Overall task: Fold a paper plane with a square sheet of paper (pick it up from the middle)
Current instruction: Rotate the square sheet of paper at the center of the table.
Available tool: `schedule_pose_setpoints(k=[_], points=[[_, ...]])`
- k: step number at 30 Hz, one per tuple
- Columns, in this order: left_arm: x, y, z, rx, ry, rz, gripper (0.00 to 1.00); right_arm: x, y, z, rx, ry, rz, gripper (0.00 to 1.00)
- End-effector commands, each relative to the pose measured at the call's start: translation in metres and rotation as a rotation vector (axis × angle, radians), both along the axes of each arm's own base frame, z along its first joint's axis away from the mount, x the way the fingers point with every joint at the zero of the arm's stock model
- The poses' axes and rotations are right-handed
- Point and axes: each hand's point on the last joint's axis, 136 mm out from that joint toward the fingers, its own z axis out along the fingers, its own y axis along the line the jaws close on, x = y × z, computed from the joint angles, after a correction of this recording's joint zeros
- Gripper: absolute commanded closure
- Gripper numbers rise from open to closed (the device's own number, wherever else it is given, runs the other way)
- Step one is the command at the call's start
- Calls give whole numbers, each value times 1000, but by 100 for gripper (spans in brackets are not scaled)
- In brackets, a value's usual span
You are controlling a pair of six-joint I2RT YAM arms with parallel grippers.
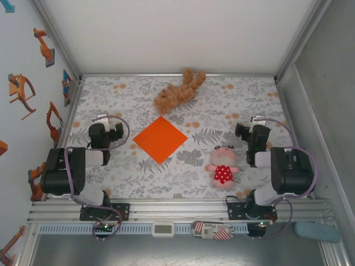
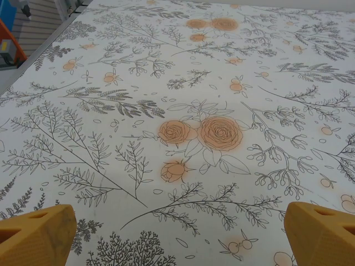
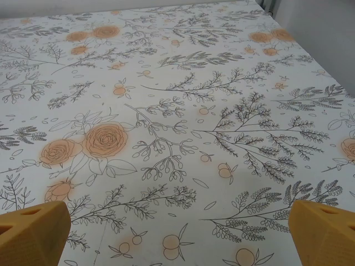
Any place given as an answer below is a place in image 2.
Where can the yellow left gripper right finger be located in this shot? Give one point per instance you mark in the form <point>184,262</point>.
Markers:
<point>321,238</point>

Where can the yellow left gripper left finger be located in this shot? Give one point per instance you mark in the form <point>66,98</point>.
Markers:
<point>36,238</point>

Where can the orange metal stand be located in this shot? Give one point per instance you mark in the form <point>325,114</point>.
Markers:
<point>11,41</point>

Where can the floral print tablecloth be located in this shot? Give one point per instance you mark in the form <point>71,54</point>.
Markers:
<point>177,97</point>

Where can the blue panel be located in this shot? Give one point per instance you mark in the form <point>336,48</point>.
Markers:
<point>7,12</point>

